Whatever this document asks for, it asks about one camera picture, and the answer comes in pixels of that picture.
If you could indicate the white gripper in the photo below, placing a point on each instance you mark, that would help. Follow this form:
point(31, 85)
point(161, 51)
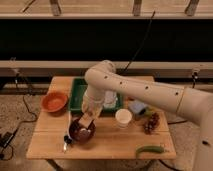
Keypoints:
point(92, 104)

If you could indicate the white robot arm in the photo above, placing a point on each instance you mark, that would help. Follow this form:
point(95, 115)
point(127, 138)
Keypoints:
point(191, 104)

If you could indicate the light blue cloth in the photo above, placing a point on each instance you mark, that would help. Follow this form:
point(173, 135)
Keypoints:
point(110, 99)

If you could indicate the green plastic tray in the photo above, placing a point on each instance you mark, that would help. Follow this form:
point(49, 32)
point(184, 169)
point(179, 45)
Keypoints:
point(78, 88)

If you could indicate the dark red bowl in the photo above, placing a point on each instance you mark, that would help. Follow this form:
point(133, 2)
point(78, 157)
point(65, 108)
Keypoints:
point(79, 133)

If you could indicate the white cup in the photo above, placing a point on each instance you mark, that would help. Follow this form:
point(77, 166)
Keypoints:
point(123, 117)

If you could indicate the wooden table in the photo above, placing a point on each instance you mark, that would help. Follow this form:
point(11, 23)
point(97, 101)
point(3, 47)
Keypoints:
point(109, 141)

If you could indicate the orange bowl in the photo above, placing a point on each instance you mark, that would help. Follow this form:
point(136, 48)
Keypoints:
point(54, 101)

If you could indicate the blue sponge block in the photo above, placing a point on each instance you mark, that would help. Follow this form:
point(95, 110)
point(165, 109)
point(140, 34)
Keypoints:
point(137, 107)

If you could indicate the yellow toy item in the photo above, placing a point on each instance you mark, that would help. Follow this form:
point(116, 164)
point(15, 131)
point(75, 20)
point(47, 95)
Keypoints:
point(150, 111)

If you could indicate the brown grape bunch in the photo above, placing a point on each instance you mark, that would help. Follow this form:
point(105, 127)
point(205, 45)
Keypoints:
point(151, 124)

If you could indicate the white handled spoon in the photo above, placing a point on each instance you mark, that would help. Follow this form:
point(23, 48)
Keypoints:
point(67, 138)

